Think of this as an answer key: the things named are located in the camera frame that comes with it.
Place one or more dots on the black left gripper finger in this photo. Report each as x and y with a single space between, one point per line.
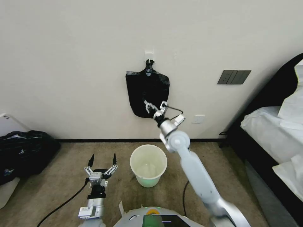
114 163
90 162

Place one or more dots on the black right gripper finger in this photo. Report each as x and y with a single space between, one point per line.
148 103
149 109

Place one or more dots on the black trash bag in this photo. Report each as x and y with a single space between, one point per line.
146 92

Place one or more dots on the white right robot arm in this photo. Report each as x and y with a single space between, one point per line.
194 170

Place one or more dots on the white round trash bin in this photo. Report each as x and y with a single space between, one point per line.
148 165

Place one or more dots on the black printed bin liner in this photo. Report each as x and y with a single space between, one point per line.
26 153

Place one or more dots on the black baseboard strip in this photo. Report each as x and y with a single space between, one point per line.
118 141

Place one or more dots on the white robot front shell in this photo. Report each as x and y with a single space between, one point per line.
153 217

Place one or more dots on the white bed sheet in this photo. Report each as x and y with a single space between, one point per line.
267 139

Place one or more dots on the white pillow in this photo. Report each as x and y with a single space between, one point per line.
293 99

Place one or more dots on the grey bed base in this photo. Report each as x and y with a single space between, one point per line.
267 198

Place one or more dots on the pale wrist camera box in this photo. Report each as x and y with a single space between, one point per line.
163 104
95 178

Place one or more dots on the white wall socket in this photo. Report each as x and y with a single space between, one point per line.
198 119

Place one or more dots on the white wall hook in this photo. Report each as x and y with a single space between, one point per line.
149 54

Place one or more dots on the dark wall switch panel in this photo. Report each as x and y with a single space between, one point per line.
234 77

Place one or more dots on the black bed frame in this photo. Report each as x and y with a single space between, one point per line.
260 101

